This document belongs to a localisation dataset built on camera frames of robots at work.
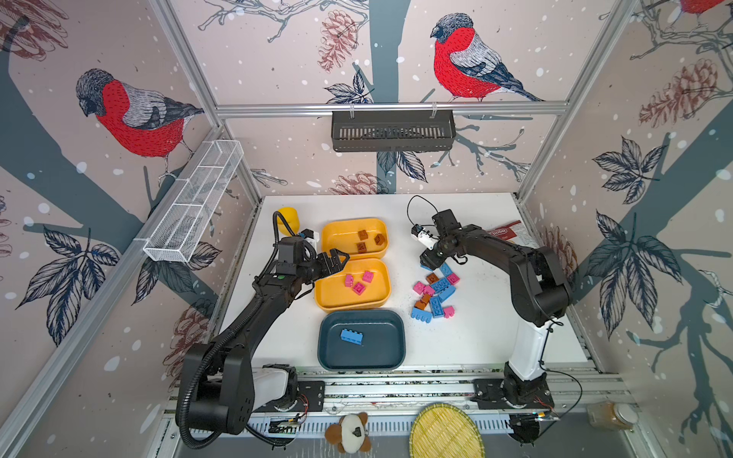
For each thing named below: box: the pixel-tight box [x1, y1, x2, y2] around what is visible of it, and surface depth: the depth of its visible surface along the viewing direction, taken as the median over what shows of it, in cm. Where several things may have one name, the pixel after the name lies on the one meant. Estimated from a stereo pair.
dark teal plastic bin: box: [316, 310, 407, 372], surface depth 84 cm
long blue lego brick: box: [339, 328, 364, 346], surface depth 83 cm
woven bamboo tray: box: [409, 402, 486, 458], surface depth 69 cm
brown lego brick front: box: [414, 293, 431, 311], surface depth 90 cm
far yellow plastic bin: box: [321, 217, 390, 260], surface depth 109 cm
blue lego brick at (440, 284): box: [430, 276, 451, 293], surface depth 97 cm
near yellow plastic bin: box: [314, 257, 393, 313], surface depth 96 cm
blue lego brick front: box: [410, 307, 433, 324], surface depth 89 cm
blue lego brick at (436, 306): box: [430, 295, 444, 318], surface depth 90 cm
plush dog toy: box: [324, 412, 372, 455], surface depth 68 cm
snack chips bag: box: [490, 220, 523, 241], surface depth 106 cm
